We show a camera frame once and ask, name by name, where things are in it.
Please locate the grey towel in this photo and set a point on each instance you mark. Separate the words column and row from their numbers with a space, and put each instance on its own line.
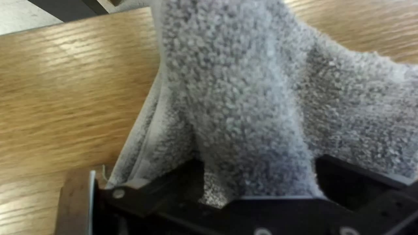
column 259, row 95

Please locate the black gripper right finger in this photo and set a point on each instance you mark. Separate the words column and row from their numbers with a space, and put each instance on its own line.
column 378, row 205

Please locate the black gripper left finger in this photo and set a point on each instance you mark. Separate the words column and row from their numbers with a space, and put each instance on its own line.
column 127, row 210

